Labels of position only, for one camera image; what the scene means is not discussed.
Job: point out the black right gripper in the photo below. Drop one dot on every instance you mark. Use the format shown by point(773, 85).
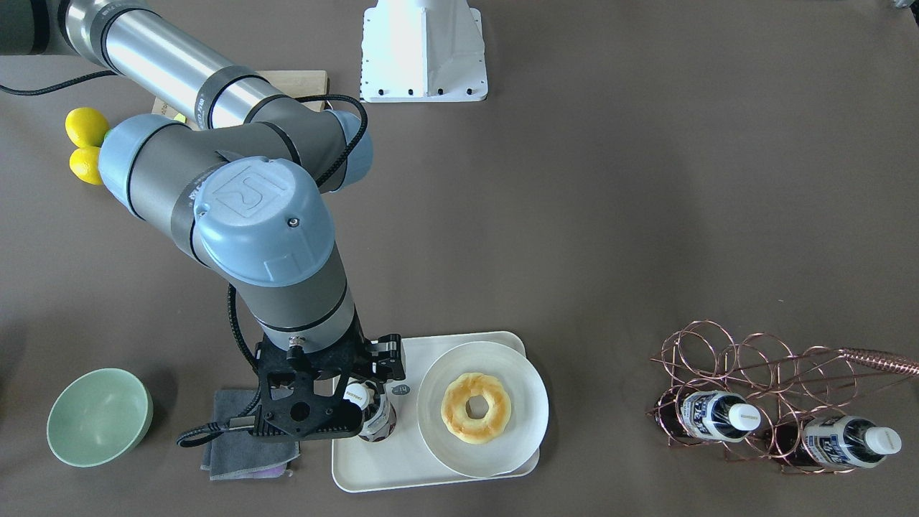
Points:
point(385, 360)

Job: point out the tea bottle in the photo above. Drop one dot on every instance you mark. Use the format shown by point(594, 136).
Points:
point(379, 416)
point(834, 444)
point(708, 415)

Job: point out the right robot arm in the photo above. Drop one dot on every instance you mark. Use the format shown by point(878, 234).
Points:
point(241, 194)

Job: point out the beige rabbit tray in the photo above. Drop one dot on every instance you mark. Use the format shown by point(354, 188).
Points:
point(421, 450)

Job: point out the grey folded cloth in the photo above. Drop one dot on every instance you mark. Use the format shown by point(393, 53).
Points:
point(237, 455)

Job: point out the donut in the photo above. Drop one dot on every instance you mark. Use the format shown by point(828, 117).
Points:
point(456, 418)

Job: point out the green bowl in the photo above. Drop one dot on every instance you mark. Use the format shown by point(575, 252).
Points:
point(100, 416)

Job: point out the white plate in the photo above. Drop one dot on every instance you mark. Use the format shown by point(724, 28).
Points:
point(482, 409)

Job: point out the wooden cutting board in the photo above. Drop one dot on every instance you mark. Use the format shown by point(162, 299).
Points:
point(294, 83)

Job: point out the yellow lemon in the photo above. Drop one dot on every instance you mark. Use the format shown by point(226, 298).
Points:
point(86, 127)
point(84, 164)

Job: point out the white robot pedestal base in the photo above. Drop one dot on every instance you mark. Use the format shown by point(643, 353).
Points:
point(423, 51)

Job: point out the copper wire bottle rack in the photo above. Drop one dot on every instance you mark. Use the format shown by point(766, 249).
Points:
point(784, 383)

